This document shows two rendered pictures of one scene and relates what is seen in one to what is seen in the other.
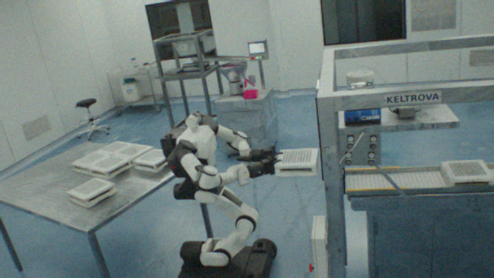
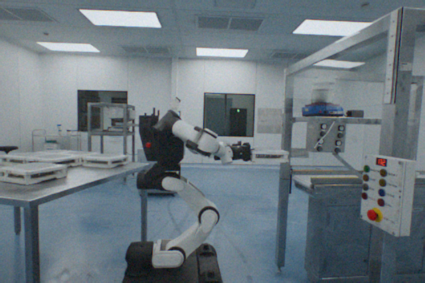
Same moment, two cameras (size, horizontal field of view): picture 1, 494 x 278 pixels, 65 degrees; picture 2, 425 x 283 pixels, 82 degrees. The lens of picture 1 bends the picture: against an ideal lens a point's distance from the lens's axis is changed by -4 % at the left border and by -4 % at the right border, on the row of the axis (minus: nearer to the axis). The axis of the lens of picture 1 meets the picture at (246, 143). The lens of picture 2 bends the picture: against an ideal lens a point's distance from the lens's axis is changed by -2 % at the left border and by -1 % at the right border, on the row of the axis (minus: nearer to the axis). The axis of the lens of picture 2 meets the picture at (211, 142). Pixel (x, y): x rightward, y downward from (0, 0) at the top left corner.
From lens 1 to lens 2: 137 cm
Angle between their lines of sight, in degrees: 27
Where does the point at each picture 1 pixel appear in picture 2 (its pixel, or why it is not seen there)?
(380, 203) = (337, 191)
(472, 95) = not seen: outside the picture
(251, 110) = not seen: hidden behind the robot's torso
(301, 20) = (190, 117)
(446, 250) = not seen: hidden behind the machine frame
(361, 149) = (331, 137)
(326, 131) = (406, 46)
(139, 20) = (70, 99)
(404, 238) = (348, 228)
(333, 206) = (400, 135)
